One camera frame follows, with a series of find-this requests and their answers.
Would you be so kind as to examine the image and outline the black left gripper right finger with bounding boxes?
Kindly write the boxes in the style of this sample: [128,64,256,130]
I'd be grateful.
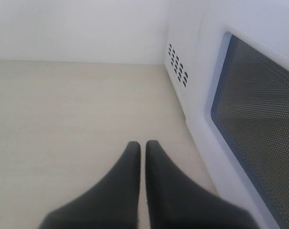
[145,140,258,229]

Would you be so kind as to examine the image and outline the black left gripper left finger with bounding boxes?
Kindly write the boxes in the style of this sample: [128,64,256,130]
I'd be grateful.
[39,141,141,229]

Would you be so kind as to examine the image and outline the white microwave door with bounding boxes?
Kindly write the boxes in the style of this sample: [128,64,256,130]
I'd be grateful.
[184,21,289,229]

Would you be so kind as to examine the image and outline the white Midea microwave body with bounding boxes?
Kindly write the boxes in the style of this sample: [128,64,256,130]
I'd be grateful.
[164,21,202,122]

